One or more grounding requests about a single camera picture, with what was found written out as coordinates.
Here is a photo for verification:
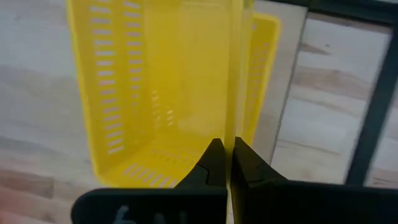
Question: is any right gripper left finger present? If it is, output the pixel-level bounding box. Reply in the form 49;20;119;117
71;138;228;224

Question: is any yellow slotted plastic basket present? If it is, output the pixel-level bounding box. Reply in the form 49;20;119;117
66;0;255;224
241;12;282;147

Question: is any black metal shelf end frame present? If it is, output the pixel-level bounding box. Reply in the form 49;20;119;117
270;0;398;187

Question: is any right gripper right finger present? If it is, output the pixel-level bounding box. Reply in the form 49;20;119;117
231;136;398;224

